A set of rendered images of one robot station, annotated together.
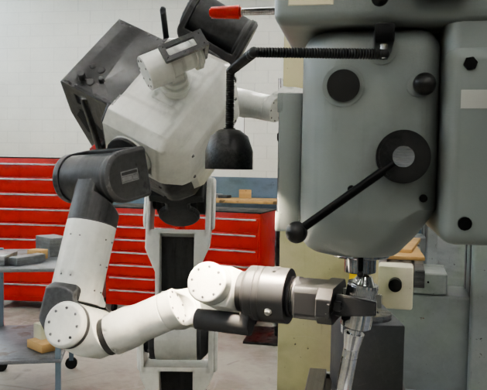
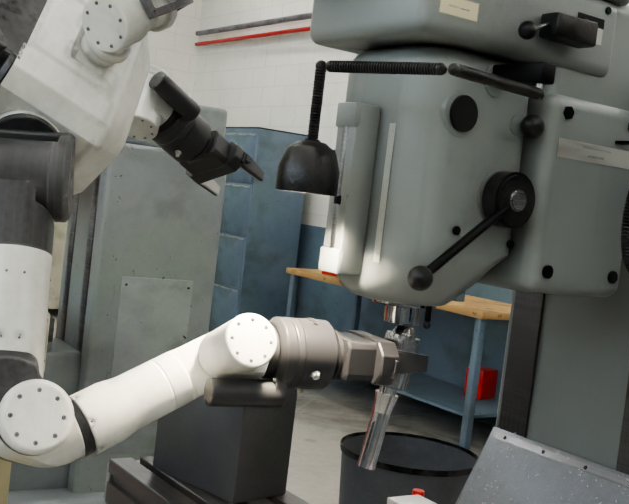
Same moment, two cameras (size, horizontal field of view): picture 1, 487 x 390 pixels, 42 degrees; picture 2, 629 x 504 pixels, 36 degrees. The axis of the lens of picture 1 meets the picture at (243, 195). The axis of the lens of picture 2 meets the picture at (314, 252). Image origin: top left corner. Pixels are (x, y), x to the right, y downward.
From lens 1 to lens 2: 0.82 m
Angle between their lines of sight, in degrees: 45
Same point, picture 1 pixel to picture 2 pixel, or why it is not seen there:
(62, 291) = (16, 364)
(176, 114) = (112, 90)
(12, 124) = not seen: outside the picture
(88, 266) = (40, 323)
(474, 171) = (558, 220)
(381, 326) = not seen: hidden behind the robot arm
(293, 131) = (367, 153)
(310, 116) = (418, 141)
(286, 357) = not seen: outside the picture
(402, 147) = (518, 190)
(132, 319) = (133, 400)
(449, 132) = (544, 179)
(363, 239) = (447, 286)
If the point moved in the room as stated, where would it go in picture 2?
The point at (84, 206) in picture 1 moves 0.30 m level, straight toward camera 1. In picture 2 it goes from (25, 226) to (249, 263)
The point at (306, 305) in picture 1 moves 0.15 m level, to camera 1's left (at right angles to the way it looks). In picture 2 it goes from (363, 363) to (276, 368)
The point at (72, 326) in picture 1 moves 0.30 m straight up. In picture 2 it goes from (55, 417) to (86, 129)
